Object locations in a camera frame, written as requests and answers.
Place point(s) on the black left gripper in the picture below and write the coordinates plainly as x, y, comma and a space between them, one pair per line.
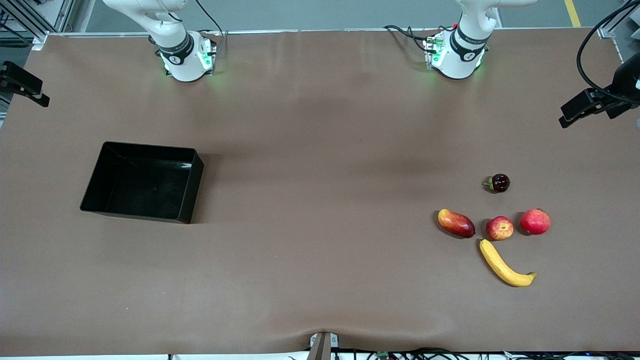
626, 80

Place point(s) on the black plastic box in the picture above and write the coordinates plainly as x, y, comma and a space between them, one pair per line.
145, 185

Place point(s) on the red yellow apple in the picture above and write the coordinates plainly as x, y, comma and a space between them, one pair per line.
500, 228

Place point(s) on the yellow banana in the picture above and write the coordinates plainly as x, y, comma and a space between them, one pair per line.
500, 265

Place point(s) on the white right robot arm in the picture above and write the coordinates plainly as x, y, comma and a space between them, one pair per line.
175, 30

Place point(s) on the dark purple mangosteen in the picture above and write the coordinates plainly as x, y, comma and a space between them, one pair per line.
500, 183

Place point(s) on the red yellow mango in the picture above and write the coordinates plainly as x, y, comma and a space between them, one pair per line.
456, 223

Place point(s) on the brown table mat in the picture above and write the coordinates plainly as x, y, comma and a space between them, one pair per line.
300, 250

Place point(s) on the small green circuit board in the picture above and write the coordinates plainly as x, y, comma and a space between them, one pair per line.
383, 355

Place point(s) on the aluminium frame profile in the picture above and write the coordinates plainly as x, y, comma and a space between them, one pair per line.
37, 37
607, 30

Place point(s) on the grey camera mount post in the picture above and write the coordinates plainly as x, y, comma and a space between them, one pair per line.
322, 347

